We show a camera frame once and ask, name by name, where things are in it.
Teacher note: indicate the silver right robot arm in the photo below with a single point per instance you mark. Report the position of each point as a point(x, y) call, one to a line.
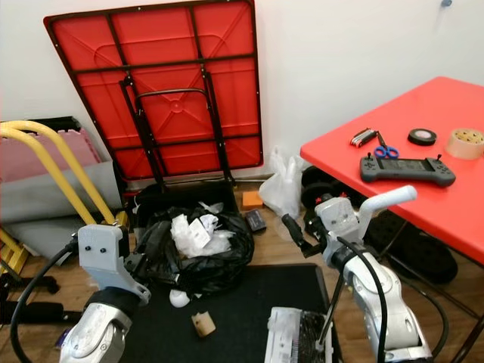
point(386, 302)

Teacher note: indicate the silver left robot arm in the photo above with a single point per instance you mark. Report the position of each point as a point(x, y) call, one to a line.
point(98, 336)

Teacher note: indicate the black dumbbell with red grip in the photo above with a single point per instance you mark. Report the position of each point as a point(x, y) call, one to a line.
point(310, 204)

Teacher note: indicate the white plastic bag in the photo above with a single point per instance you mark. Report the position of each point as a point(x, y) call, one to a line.
point(281, 187)

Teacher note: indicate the white crumpled paper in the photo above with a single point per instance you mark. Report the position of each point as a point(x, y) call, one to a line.
point(200, 234)

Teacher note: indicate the small black device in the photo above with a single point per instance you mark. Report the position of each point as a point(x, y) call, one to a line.
point(255, 221)

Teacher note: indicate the white paper ball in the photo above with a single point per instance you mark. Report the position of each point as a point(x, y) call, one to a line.
point(179, 299)

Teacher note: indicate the small orange box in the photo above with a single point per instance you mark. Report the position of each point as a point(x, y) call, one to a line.
point(251, 200)

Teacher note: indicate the black trash bag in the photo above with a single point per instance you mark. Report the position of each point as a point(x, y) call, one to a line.
point(227, 261)

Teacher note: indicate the silver hex key set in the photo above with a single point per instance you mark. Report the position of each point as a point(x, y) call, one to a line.
point(363, 138)

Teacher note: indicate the brown cardboard scrap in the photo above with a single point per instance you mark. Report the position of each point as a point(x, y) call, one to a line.
point(203, 325)

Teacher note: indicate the large black weight plate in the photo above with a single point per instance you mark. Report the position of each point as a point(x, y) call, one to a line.
point(423, 253)

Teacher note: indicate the pink foam mat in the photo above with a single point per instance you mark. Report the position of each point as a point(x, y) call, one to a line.
point(76, 151)

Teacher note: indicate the grey handheld controller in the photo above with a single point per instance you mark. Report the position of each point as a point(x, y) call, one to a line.
point(408, 170)

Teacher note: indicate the grey rolled mat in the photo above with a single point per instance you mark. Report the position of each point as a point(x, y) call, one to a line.
point(38, 204)

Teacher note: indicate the short black foam bar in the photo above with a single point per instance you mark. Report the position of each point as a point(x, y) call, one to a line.
point(30, 285)

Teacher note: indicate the small blue packet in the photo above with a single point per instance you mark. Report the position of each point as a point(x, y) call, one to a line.
point(62, 342)

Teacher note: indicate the black tape roll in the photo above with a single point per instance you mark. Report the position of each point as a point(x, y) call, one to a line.
point(422, 137)

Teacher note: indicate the black foam mat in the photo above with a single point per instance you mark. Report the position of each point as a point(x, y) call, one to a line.
point(57, 123)

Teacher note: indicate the red table with black legs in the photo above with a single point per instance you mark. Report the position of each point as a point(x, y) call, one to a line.
point(423, 106)

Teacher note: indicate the beige tape roll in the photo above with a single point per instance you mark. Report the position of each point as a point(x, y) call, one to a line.
point(465, 145)

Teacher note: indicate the red folded table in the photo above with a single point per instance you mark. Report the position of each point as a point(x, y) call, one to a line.
point(181, 45)

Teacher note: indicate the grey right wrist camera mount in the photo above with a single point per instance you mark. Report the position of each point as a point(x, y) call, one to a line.
point(340, 215)

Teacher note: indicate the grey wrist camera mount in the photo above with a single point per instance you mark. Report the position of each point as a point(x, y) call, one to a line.
point(340, 215)
point(110, 253)

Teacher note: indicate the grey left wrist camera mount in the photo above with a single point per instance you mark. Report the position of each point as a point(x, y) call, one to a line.
point(110, 253)

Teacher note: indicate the yellow metal frame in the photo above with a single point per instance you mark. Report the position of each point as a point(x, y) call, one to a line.
point(45, 162)

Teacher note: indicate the small wall hook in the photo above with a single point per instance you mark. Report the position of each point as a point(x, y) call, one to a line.
point(446, 3)

